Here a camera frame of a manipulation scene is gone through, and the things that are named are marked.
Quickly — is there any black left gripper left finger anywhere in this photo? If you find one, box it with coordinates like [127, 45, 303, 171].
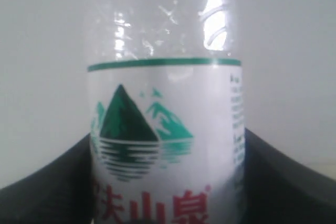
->
[1, 136, 93, 223]

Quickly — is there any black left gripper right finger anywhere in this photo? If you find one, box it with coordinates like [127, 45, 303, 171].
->
[244, 130, 335, 224]

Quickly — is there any green label water bottle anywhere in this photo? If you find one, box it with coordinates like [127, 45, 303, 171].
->
[85, 0, 246, 223]

